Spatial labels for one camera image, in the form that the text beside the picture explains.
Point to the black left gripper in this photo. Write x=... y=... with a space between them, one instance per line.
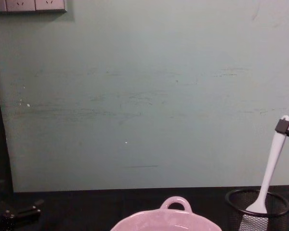
x=2 y=220

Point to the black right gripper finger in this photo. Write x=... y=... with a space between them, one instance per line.
x=282 y=126

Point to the white plastic spoon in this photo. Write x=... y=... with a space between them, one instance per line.
x=271 y=166

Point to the black table cloth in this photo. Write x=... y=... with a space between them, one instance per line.
x=91 y=209

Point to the black mesh pen cup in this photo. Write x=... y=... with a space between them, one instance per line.
x=279 y=216

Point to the grey wall socket panel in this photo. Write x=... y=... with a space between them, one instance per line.
x=26 y=5

